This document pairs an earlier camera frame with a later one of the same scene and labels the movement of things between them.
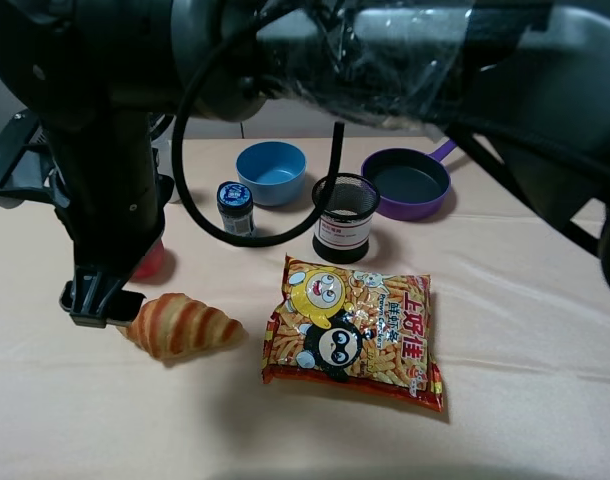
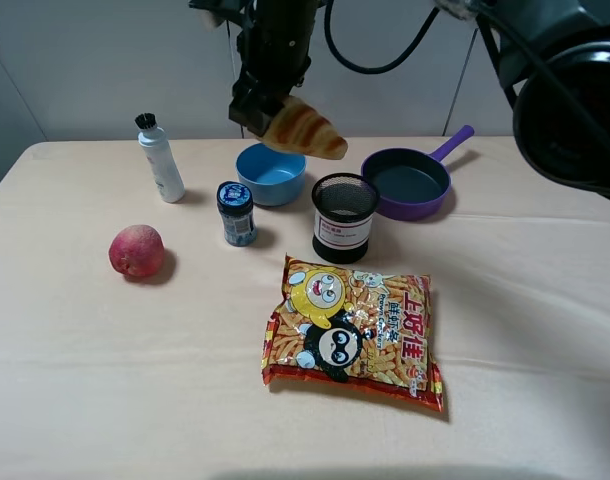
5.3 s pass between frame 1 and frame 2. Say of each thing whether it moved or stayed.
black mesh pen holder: stayed
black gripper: moved
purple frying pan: stayed
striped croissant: moved
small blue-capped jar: stayed
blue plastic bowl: stayed
